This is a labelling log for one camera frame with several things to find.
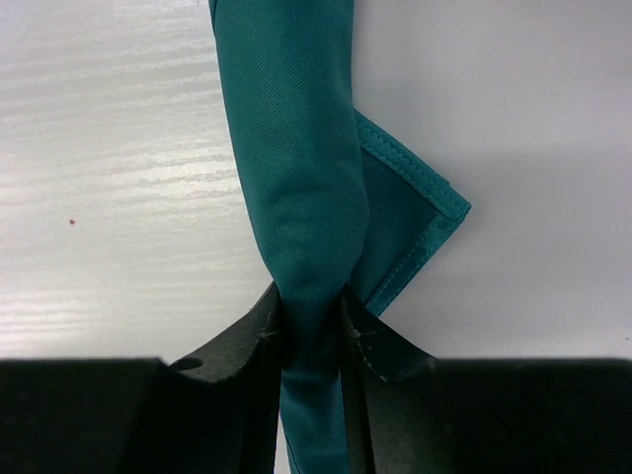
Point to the teal cloth napkin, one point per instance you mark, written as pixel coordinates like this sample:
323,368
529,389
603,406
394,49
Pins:
333,199

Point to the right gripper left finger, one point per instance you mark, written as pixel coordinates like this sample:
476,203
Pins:
211,411

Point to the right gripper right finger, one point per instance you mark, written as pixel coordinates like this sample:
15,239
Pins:
409,412

